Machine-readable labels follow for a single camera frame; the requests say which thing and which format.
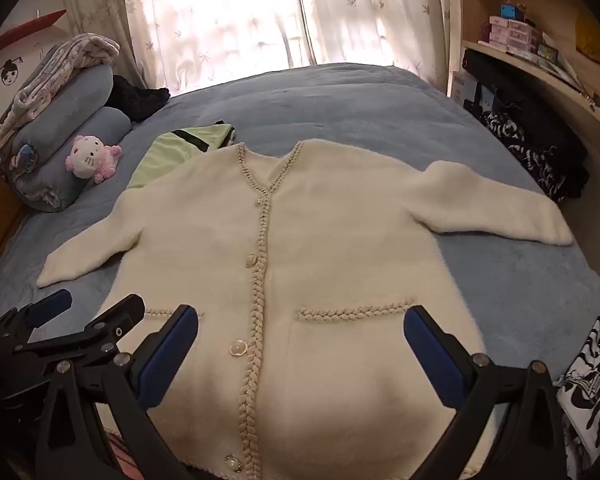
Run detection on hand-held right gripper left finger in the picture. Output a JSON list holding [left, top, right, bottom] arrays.
[[35, 304, 216, 480]]

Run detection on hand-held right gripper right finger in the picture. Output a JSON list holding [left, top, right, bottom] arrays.
[[402, 305, 568, 480]]

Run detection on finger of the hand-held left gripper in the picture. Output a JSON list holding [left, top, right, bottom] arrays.
[[15, 294, 147, 361], [0, 288, 74, 341]]

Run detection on cream knitted cardigan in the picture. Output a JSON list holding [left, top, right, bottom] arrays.
[[36, 140, 576, 480]]

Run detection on orange wooden headboard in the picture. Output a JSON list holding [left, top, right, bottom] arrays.
[[0, 135, 28, 271]]

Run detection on pink white plush cat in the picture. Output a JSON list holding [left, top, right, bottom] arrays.
[[64, 134, 122, 185]]

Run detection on light green garment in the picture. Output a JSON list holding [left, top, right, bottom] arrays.
[[126, 121, 238, 191]]

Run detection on black white printed cloth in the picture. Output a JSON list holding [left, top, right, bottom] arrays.
[[555, 315, 600, 480]]

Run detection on large rolled blue blanket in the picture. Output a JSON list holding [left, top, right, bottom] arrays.
[[10, 66, 115, 151]]

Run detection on black fluffy cloth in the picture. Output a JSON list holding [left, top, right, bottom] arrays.
[[111, 75, 171, 123]]

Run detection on black white patterned cloth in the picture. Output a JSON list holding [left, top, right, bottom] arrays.
[[482, 110, 566, 203]]

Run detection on floral folded blanket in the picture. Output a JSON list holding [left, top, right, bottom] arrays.
[[0, 33, 122, 156]]

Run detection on blue bed blanket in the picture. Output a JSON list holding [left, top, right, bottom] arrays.
[[0, 62, 600, 480]]

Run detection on black bag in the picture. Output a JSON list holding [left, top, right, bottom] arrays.
[[462, 50, 588, 201]]

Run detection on white cardboard box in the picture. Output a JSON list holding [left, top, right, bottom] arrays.
[[450, 70, 486, 116]]

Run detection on sheer leaf print curtain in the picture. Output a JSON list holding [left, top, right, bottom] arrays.
[[60, 0, 316, 96], [292, 0, 463, 96]]

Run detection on pile of magazines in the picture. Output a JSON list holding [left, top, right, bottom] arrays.
[[535, 32, 600, 126]]

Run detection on pink storage boxes stack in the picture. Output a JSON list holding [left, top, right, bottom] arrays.
[[487, 15, 543, 53]]

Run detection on yellow fan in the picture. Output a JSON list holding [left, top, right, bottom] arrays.
[[575, 10, 600, 68]]

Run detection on blue toy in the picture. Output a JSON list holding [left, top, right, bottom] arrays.
[[497, 2, 528, 21]]

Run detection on face wall sticker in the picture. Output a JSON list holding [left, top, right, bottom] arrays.
[[0, 57, 23, 86]]

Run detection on red wall shelf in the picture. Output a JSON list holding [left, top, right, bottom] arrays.
[[0, 9, 67, 53]]

